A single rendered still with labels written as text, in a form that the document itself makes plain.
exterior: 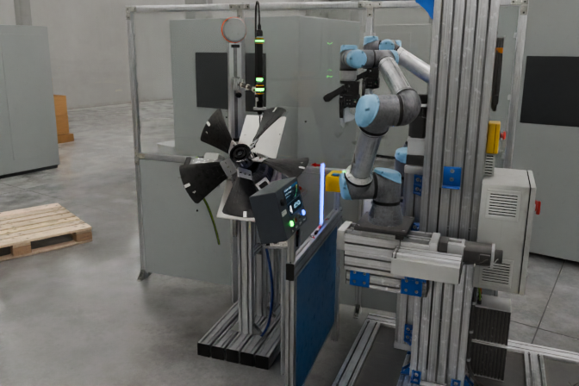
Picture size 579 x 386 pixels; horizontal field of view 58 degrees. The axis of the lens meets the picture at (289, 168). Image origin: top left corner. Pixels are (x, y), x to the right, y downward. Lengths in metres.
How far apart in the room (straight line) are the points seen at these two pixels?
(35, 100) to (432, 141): 6.69
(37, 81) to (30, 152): 1.02
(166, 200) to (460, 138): 2.39
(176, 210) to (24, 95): 4.59
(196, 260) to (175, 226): 0.31
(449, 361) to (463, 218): 0.70
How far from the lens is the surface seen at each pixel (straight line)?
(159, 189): 4.03
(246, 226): 3.05
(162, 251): 4.18
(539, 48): 4.80
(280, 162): 2.76
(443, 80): 2.31
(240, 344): 3.27
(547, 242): 5.03
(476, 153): 2.35
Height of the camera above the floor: 1.77
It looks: 13 degrees down
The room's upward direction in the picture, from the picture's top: straight up
